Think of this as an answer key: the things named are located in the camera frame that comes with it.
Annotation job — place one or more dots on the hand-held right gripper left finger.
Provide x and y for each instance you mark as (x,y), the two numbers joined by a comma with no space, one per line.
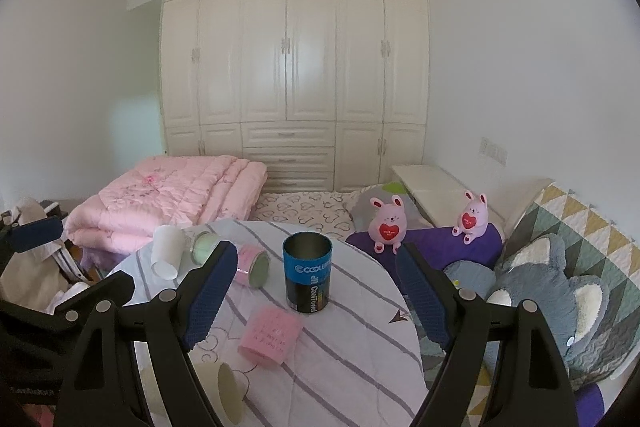
(207,302)

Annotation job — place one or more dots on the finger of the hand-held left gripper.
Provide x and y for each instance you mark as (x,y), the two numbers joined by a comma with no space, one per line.
(119,288)
(39,233)

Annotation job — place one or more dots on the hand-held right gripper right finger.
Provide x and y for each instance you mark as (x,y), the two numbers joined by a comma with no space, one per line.
(422,302)

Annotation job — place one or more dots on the green cup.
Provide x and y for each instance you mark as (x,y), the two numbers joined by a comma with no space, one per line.
(202,247)

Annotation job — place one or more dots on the pink cup with metal inside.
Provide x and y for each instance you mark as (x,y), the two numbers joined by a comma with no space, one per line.
(255,269)

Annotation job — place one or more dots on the white cup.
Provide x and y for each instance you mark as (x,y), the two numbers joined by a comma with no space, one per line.
(167,248)

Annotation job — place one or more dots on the cream cup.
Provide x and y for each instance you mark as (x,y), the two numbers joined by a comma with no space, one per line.
(230,387)

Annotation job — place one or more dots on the blue and black metal cup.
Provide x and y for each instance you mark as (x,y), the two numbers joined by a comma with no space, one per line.
(306,287)

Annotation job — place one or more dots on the beige bag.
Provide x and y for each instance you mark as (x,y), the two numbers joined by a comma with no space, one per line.
(25,274)

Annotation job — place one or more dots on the small grey plush toy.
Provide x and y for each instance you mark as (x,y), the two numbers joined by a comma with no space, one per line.
(470,279)

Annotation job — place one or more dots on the purple cushion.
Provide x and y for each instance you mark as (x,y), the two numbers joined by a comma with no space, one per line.
(440,248)

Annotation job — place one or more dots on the pink bunny plush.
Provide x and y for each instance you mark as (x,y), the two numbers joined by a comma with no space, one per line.
(387,223)
(472,217)

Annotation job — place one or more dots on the pink folded quilt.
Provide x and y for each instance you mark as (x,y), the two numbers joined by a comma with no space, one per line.
(175,197)

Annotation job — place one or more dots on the white board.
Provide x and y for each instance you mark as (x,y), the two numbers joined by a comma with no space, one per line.
(435,192)

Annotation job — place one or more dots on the grey pillow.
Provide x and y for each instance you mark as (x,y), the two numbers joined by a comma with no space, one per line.
(357,207)

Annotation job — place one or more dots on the large grey plush toy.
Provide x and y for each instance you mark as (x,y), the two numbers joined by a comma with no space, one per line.
(550,302)

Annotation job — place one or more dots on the heart print bed sheet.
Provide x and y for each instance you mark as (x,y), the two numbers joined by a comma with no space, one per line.
(300,208)

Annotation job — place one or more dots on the triangle pattern quilt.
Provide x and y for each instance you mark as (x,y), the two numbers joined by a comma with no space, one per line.
(575,217)

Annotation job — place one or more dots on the cream wardrobe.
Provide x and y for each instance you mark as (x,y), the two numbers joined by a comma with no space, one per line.
(310,57)

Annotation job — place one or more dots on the wall switch panel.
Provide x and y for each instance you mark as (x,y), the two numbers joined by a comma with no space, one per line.
(493,150)

